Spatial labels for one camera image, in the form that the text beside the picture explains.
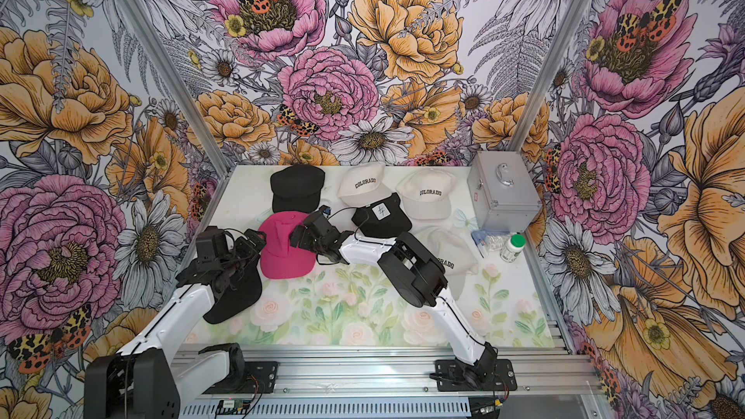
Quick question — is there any clear plastic bag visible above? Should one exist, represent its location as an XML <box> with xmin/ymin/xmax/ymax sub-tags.
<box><xmin>471</xmin><ymin>230</ymin><xmax>509</xmax><ymax>258</ymax></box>

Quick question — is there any white Colorado cap back centre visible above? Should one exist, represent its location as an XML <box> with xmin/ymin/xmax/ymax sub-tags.
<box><xmin>337</xmin><ymin>162</ymin><xmax>393</xmax><ymax>208</ymax></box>

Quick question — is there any black cap with patch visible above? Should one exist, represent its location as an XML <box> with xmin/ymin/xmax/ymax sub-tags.
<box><xmin>352</xmin><ymin>193</ymin><xmax>412</xmax><ymax>239</ymax></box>

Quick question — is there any pink cap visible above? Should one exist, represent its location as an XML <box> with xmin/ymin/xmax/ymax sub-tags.
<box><xmin>259</xmin><ymin>211</ymin><xmax>316</xmax><ymax>279</ymax></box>

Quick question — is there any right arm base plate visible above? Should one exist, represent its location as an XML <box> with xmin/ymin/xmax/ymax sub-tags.
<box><xmin>429</xmin><ymin>359</ymin><xmax>518</xmax><ymax>392</ymax></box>

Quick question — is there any white bottle green lid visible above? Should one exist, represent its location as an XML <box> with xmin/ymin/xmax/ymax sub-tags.
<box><xmin>500</xmin><ymin>234</ymin><xmax>527</xmax><ymax>263</ymax></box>

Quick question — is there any white Colorado cap back right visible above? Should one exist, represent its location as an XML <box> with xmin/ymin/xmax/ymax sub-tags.
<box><xmin>396</xmin><ymin>168</ymin><xmax>457</xmax><ymax>220</ymax></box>

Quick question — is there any white colorado cap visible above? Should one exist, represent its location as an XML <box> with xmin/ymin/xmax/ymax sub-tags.
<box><xmin>337</xmin><ymin>162</ymin><xmax>393</xmax><ymax>208</ymax></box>
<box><xmin>396</xmin><ymin>168</ymin><xmax>457</xmax><ymax>220</ymax></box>
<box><xmin>414</xmin><ymin>227</ymin><xmax>478</xmax><ymax>300</ymax></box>

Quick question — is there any perforated metal tray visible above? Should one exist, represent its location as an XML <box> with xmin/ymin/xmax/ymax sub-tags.
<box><xmin>180</xmin><ymin>396</ymin><xmax>471</xmax><ymax>419</ymax></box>

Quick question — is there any silver metal case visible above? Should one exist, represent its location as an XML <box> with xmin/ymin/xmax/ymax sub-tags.
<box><xmin>468</xmin><ymin>151</ymin><xmax>542</xmax><ymax>233</ymax></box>

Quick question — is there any small circuit board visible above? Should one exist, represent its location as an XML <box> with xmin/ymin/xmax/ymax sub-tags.
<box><xmin>215</xmin><ymin>399</ymin><xmax>250</xmax><ymax>418</ymax></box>

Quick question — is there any aluminium front rail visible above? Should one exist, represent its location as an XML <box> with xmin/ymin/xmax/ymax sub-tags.
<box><xmin>104</xmin><ymin>346</ymin><xmax>603</xmax><ymax>402</ymax></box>

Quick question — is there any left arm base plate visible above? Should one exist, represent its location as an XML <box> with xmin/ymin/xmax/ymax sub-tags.
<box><xmin>205</xmin><ymin>361</ymin><xmax>279</xmax><ymax>395</ymax></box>

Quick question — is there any white Colorado cap front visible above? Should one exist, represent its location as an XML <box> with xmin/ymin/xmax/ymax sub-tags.
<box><xmin>414</xmin><ymin>227</ymin><xmax>478</xmax><ymax>300</ymax></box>

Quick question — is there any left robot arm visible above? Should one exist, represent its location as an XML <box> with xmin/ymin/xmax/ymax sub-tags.
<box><xmin>83</xmin><ymin>226</ymin><xmax>268</xmax><ymax>418</ymax></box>

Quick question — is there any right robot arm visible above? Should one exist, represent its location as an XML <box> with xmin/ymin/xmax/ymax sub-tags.
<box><xmin>290</xmin><ymin>209</ymin><xmax>498</xmax><ymax>391</ymax></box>

